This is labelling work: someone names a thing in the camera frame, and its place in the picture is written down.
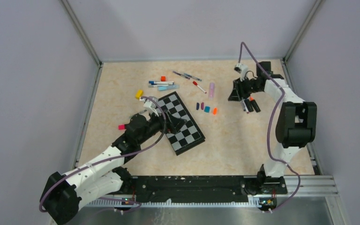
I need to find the blue highlighter cap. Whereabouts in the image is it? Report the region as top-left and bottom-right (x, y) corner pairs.
(203, 106), (210, 113)

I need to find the yellow block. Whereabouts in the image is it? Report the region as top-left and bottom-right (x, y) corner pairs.
(135, 90), (143, 99)

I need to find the thin dark pen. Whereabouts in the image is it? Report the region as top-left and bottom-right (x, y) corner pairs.
(172, 71), (191, 80)

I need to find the black white chessboard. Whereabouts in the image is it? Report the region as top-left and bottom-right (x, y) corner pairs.
(153, 91), (206, 156)

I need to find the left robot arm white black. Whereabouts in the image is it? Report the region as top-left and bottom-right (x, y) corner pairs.
(39, 112), (187, 225)

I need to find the white marker red cap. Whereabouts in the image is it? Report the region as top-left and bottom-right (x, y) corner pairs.
(193, 81), (207, 94)

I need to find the white marker magenta end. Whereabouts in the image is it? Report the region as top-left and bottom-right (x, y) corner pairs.
(242, 100), (249, 114)

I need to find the light blue eraser bar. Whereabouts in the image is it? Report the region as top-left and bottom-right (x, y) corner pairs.
(157, 84), (180, 91)

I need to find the black highlighter orange cap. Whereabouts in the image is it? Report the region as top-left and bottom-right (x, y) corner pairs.
(250, 97), (261, 113)

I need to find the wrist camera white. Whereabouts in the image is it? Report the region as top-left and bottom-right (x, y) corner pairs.
(234, 63), (249, 82)
(139, 96), (160, 116)

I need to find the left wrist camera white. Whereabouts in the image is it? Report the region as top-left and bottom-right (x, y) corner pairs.
(139, 96), (160, 116)

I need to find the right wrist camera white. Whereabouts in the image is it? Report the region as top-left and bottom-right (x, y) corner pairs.
(234, 63), (249, 82)

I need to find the black highlighter pink cap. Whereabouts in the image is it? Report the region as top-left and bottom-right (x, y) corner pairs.
(118, 124), (126, 130)

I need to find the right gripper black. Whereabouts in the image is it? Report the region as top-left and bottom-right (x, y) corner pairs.
(228, 76), (262, 102)

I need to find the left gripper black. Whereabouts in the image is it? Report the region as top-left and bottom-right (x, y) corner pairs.
(138, 108), (187, 145)

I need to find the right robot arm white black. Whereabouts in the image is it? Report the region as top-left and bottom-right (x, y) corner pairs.
(228, 61), (317, 193)

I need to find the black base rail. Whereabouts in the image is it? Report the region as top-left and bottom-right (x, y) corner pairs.
(109, 175), (288, 203)

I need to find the pale purple highlighter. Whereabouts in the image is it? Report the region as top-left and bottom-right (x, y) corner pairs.
(208, 82), (215, 100)

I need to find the black highlighter blue tip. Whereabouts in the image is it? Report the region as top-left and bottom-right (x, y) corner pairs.
(244, 99), (254, 112)

